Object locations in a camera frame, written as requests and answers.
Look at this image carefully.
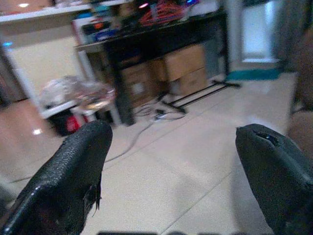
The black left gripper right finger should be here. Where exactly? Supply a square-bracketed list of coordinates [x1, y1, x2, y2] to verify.
[235, 123, 313, 235]

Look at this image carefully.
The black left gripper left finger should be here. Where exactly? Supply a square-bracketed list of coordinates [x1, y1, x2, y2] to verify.
[0, 119, 113, 235]

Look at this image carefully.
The teal floor mat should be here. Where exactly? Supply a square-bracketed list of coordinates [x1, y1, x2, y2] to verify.
[224, 68, 282, 82]

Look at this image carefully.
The brown sofa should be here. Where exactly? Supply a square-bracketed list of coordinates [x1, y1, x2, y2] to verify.
[287, 29, 313, 160]

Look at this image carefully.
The black bin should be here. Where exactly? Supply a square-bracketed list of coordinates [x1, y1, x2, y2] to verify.
[47, 114, 74, 137]

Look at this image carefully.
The red bag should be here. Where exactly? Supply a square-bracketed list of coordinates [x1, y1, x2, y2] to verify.
[65, 115, 89, 134]

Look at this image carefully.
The white rack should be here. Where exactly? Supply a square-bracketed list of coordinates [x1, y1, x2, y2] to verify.
[0, 46, 89, 119]

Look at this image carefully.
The clear plastic bag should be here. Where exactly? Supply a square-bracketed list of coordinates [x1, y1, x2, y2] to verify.
[73, 79, 116, 111]

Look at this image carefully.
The black metal stand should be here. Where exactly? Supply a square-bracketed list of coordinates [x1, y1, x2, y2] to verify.
[157, 78, 242, 115]

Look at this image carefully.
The white power strip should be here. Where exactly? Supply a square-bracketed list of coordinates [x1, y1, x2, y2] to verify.
[154, 109, 169, 120]

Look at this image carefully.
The cardboard box with white label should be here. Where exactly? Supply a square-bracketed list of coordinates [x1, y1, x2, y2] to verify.
[121, 60, 159, 107]

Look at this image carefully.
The cardboard box with black print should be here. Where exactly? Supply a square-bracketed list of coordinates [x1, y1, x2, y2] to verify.
[171, 67, 210, 96]

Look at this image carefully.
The plain cardboard box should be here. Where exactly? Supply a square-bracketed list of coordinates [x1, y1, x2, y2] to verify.
[162, 45, 206, 83]

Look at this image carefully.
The grey framed mirror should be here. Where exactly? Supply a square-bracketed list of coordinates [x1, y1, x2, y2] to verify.
[238, 0, 282, 64]

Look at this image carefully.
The white shelf board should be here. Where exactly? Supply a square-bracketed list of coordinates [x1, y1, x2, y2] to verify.
[0, 0, 135, 24]

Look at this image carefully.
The black table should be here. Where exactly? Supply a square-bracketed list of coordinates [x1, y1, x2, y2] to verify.
[102, 7, 232, 127]

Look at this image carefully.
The red orange bundle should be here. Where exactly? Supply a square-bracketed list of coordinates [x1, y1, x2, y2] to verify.
[138, 1, 189, 26]

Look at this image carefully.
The grey floor cable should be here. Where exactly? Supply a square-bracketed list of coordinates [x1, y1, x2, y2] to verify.
[7, 118, 157, 184]

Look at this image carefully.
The black cable bundle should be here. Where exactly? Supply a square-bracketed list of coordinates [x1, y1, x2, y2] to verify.
[134, 101, 188, 122]

